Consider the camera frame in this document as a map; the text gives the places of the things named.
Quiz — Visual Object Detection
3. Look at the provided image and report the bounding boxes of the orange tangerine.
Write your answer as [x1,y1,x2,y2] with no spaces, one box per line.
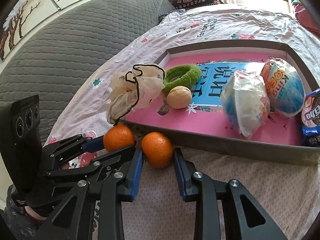
[141,132,174,168]
[103,124,135,152]

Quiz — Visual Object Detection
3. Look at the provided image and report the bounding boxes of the cream sheer hair scrunchie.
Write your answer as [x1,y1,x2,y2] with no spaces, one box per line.
[106,63,166,125]

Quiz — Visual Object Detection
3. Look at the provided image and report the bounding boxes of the white blue surprise egg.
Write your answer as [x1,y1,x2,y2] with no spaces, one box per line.
[220,70,270,139]

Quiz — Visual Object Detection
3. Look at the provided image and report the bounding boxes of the green knitted hair scrunchie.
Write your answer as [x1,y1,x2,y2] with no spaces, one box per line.
[162,64,202,94]

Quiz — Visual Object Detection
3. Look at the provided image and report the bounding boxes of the blue oreo cookie packet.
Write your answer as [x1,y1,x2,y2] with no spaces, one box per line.
[301,89,320,147]

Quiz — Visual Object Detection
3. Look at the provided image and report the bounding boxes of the blue surprise egg toy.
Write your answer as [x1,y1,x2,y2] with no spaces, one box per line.
[260,57,305,117]

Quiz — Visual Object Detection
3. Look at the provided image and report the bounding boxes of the left hand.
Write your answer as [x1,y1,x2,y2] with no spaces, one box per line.
[24,206,47,223]

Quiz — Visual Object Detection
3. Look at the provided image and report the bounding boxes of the pink strawberry print bedsheet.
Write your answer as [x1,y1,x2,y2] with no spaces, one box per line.
[42,4,320,240]

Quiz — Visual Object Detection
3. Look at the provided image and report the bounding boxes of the tan walnut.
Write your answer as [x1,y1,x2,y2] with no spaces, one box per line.
[167,86,192,109]

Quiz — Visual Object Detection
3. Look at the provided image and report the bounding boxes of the pink and blue book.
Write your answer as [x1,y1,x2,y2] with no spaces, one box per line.
[125,52,303,146]

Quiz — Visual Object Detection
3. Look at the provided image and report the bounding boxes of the grey quilted headboard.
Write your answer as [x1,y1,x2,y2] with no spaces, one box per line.
[1,0,174,141]

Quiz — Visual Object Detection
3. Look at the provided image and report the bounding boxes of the dark shallow cardboard box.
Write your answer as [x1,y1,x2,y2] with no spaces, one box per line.
[122,40,319,166]

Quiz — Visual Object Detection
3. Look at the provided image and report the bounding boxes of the pink bundled duvet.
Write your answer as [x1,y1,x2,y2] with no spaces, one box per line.
[293,4,319,37]

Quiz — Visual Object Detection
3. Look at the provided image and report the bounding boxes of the tree painting wall panels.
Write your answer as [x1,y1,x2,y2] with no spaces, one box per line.
[1,0,80,61]

